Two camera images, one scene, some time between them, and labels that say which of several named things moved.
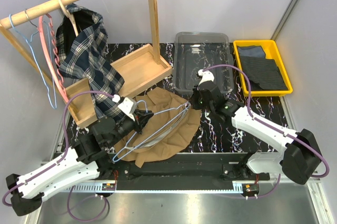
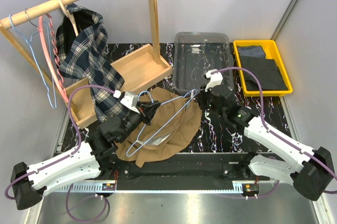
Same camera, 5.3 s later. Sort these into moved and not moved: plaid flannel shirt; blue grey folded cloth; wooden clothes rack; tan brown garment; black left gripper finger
Moved: black left gripper finger
Not moved: tan brown garment; blue grey folded cloth; wooden clothes rack; plaid flannel shirt
